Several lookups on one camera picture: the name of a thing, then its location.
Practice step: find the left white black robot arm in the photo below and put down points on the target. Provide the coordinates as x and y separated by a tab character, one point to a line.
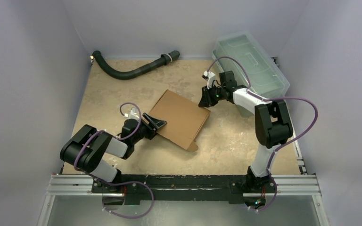
85	150

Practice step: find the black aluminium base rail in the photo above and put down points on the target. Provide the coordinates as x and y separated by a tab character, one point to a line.
212	188

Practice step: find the clear plastic storage bin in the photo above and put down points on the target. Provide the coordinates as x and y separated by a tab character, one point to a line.
266	78

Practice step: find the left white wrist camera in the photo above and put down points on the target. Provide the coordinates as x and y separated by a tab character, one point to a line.
134	113

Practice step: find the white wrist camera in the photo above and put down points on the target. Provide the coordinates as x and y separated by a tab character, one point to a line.
209	78
134	113

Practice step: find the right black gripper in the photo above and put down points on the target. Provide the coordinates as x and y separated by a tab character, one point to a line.
211	94

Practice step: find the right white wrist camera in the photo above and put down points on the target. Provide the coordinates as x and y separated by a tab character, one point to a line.
209	78

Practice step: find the brown cardboard box sheet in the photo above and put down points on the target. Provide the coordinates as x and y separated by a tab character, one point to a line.
184	118

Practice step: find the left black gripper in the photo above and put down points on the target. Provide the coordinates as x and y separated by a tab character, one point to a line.
152	131

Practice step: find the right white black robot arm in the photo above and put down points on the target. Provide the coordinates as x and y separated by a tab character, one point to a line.
273	126

